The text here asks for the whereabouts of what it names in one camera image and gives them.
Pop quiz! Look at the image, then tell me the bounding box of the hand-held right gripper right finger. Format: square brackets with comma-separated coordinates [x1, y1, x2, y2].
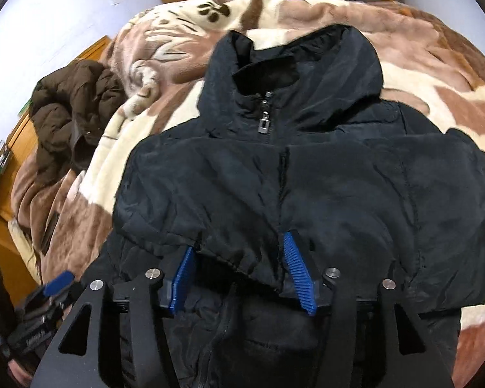
[283, 230, 457, 388]

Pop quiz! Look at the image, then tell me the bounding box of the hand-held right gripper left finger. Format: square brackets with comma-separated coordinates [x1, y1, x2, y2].
[30, 246, 197, 388]

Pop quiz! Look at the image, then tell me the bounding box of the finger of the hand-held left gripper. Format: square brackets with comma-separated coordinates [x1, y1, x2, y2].
[42, 271, 77, 297]

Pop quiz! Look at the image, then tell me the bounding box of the black puffer jacket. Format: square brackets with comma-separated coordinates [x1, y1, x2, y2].
[79, 24, 485, 388]

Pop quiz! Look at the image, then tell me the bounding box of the wooden bedside cabinet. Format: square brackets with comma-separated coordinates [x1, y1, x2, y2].
[0, 111, 39, 332]

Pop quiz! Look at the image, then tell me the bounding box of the brown puffer jacket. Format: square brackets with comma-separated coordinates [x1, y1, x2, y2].
[29, 60, 126, 174]

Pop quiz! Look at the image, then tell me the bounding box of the wooden headboard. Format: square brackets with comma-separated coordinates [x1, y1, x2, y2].
[70, 36, 113, 69]

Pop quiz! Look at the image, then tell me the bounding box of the paw print fleece blanket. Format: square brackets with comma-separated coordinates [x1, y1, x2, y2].
[8, 0, 485, 381]

